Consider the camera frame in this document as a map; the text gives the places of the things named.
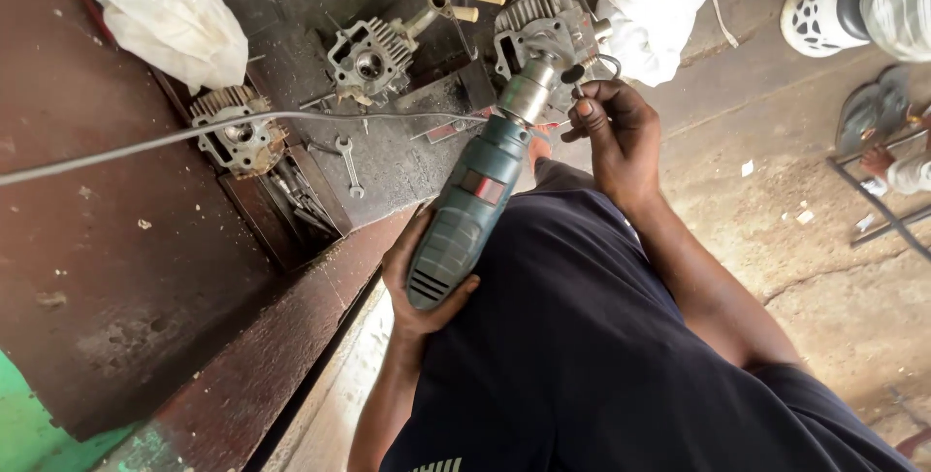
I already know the rusty finned cylinder head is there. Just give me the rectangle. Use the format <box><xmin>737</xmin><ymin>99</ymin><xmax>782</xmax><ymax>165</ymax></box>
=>
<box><xmin>190</xmin><ymin>85</ymin><xmax>289</xmax><ymax>181</ymax></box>

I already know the black chuck key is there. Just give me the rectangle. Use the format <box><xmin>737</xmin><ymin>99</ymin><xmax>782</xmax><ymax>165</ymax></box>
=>
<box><xmin>559</xmin><ymin>62</ymin><xmax>587</xmax><ymax>99</ymax></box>

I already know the white strip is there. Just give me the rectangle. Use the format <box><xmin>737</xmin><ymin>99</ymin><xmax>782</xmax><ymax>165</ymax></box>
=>
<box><xmin>706</xmin><ymin>0</ymin><xmax>740</xmax><ymax>49</ymax></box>

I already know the grey steel angle plate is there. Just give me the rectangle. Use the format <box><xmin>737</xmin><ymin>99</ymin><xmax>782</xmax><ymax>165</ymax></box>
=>
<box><xmin>393</xmin><ymin>57</ymin><xmax>500</xmax><ymax>143</ymax></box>

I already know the person's left hand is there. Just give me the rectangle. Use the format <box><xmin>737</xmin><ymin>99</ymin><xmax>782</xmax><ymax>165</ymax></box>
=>
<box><xmin>381</xmin><ymin>208</ymin><xmax>482</xmax><ymax>336</ymax></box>

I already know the person's right hand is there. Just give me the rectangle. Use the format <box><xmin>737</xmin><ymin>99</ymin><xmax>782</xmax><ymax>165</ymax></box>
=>
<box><xmin>560</xmin><ymin>79</ymin><xmax>662</xmax><ymax>205</ymax></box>

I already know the green electric drill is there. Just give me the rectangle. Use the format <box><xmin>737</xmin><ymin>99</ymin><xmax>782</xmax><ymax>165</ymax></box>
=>
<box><xmin>405</xmin><ymin>39</ymin><xmax>583</xmax><ymax>311</ymax></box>

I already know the crumpled white plastic bag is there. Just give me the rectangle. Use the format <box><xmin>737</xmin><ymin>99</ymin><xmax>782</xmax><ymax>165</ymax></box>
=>
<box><xmin>582</xmin><ymin>0</ymin><xmax>712</xmax><ymax>88</ymax></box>
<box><xmin>80</xmin><ymin>0</ymin><xmax>250</xmax><ymax>96</ymax></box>

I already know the rusty metal tool tray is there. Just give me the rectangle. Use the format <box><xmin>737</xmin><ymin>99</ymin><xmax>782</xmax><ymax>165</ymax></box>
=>
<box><xmin>217</xmin><ymin>145</ymin><xmax>354</xmax><ymax>271</ymax></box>

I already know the dark sandal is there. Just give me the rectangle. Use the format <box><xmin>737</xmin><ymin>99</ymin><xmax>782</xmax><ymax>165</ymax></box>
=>
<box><xmin>835</xmin><ymin>66</ymin><xmax>912</xmax><ymax>157</ymax></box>

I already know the cylinder head with intake pipe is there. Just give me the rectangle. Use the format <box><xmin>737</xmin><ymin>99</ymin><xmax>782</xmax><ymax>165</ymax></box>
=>
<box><xmin>326</xmin><ymin>0</ymin><xmax>456</xmax><ymax>106</ymax></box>

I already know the steel open-end wrench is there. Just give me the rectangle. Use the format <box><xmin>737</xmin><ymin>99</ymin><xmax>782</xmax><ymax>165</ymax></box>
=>
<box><xmin>335</xmin><ymin>136</ymin><xmax>366</xmax><ymax>200</ymax></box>

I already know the person's navy clothing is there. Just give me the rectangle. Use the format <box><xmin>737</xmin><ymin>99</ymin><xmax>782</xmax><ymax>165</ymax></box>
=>
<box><xmin>378</xmin><ymin>159</ymin><xmax>919</xmax><ymax>472</ymax></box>

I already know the grey drill cable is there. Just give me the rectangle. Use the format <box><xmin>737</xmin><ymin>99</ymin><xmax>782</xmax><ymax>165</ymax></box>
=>
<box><xmin>0</xmin><ymin>111</ymin><xmax>490</xmax><ymax>188</ymax></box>

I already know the heap of dark metal tools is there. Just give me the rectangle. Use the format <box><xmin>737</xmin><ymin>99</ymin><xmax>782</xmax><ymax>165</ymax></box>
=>
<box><xmin>268</xmin><ymin>159</ymin><xmax>340</xmax><ymax>237</ymax></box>

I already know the finned engine cylinder head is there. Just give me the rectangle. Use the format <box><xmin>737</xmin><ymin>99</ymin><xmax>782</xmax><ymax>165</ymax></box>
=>
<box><xmin>493</xmin><ymin>0</ymin><xmax>616</xmax><ymax>114</ymax></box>

